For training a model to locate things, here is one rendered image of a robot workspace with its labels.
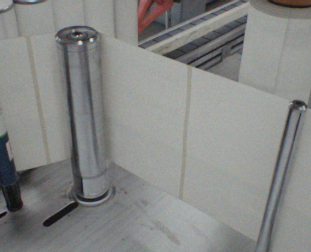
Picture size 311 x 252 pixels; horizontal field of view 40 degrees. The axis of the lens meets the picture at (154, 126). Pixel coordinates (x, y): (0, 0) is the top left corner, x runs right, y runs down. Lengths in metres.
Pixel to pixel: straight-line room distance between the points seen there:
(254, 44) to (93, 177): 0.22
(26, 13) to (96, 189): 0.23
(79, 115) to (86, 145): 0.04
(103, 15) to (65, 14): 0.06
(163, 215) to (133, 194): 0.04
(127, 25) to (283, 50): 0.28
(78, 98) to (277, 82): 0.22
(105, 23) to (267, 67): 0.26
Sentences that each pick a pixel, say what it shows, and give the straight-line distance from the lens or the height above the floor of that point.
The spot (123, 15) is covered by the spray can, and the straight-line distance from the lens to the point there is 0.66.
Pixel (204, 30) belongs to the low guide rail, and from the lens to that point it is 0.81.
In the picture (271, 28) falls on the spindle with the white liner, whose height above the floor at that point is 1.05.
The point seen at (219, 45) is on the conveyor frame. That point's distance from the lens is 0.85.
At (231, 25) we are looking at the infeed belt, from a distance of 0.91.
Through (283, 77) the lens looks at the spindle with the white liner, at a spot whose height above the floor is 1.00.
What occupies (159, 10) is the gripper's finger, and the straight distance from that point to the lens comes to 0.73.
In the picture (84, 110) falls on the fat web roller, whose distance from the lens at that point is 0.39.
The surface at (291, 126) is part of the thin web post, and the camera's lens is 0.30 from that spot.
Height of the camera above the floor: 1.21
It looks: 35 degrees down
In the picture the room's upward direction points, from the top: 1 degrees clockwise
